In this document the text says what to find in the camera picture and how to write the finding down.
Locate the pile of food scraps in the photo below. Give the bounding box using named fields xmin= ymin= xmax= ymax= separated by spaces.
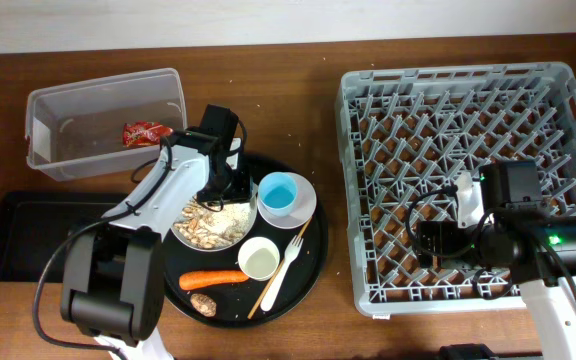
xmin=173 ymin=198 xmax=252 ymax=250

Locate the small white cup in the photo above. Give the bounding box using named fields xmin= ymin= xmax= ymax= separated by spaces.
xmin=237 ymin=237 xmax=280 ymax=281

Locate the wooden chopstick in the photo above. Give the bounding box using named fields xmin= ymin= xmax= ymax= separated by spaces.
xmin=247 ymin=219 xmax=312 ymax=320

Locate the clear plastic waste bin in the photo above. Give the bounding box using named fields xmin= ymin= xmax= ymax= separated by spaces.
xmin=25 ymin=68 xmax=187 ymax=181

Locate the white plastic fork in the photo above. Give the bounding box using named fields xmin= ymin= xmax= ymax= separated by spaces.
xmin=260 ymin=236 xmax=303 ymax=311

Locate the red snack wrapper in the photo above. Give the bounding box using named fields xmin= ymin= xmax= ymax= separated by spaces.
xmin=122 ymin=122 xmax=173 ymax=147

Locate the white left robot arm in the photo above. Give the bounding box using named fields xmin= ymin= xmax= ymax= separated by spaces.
xmin=32 ymin=121 xmax=252 ymax=359

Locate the round black serving tray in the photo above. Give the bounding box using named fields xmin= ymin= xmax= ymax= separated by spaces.
xmin=160 ymin=153 xmax=330 ymax=330

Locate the grey plate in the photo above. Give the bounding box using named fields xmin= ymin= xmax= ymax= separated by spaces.
xmin=170 ymin=184 xmax=259 ymax=252

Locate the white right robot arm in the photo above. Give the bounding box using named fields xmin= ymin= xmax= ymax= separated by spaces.
xmin=406 ymin=208 xmax=576 ymax=359

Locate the orange carrot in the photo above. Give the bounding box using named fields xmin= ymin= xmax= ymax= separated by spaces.
xmin=178 ymin=270 xmax=249 ymax=291

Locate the blue plastic cup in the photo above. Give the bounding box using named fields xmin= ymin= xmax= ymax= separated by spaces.
xmin=258 ymin=172 xmax=298 ymax=217

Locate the pink bowl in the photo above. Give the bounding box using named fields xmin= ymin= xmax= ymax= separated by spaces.
xmin=257 ymin=172 xmax=317 ymax=229

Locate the grey dishwasher rack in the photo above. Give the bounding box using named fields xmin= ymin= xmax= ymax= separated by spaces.
xmin=335 ymin=62 xmax=576 ymax=318

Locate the brown mushroom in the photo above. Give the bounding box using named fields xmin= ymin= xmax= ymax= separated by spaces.
xmin=190 ymin=293 xmax=217 ymax=317

